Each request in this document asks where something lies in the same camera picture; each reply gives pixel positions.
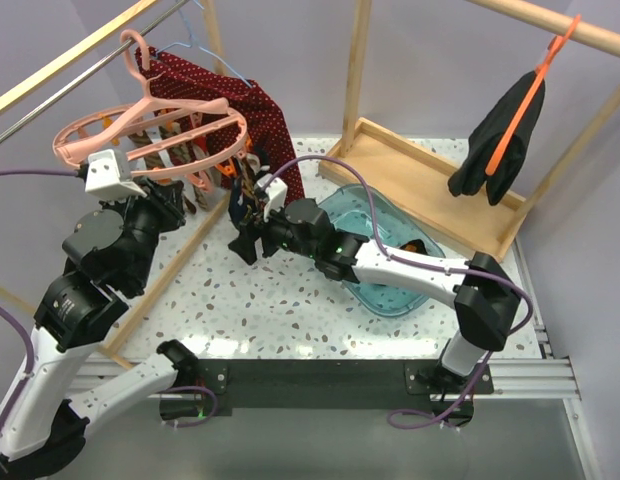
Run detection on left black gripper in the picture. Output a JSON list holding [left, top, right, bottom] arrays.
[[104, 172, 190, 288]]

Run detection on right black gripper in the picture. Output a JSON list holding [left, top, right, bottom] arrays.
[[229, 195, 319, 265]]

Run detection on pink round sock hanger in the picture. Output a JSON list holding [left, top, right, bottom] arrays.
[[52, 47, 247, 192]]

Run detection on red black argyle sock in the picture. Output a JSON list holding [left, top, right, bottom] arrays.
[[400, 239, 428, 255]]

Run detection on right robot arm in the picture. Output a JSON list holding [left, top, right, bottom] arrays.
[[229, 199, 522, 393]]

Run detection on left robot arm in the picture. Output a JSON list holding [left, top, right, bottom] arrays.
[[0, 178, 198, 479]]

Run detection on brown striped hanging socks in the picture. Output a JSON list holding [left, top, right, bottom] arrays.
[[128, 119, 220, 214]]

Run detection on orange plastic hanger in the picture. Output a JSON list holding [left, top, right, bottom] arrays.
[[485, 14, 581, 177]]

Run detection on navy patterned hanging sock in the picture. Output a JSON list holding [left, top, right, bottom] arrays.
[[228, 148, 270, 229]]

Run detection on red polka dot garment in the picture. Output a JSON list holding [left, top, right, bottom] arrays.
[[134, 45, 306, 199]]

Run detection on teal plastic basin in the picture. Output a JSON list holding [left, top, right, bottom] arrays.
[[319, 184, 445, 318]]

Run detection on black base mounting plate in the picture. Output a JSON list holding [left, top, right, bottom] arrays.
[[157, 358, 494, 426]]

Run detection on right wooden clothes rack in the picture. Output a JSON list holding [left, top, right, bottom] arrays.
[[329, 1, 620, 259]]

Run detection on wooden clothes rack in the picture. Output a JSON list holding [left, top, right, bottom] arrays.
[[0, 0, 231, 364], [329, 1, 620, 259]]

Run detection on left wooden clothes rack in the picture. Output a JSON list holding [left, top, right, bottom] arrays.
[[0, 0, 231, 364]]

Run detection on black hanging garment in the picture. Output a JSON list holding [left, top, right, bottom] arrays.
[[447, 71, 545, 206]]

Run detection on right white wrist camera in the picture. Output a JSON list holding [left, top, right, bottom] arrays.
[[255, 174, 288, 222]]

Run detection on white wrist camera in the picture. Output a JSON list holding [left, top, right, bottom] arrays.
[[85, 149, 147, 202], [255, 174, 288, 222]]

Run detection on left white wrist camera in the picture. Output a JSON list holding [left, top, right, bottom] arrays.
[[85, 149, 147, 202]]

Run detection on blue wire hanger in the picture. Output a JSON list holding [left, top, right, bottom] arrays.
[[155, 0, 254, 88]]

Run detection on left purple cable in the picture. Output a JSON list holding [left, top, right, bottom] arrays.
[[0, 168, 89, 441]]

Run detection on purple cable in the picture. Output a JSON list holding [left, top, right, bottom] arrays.
[[0, 168, 89, 441], [262, 155, 534, 430]]

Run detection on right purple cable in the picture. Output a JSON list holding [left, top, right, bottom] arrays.
[[262, 155, 534, 430]]

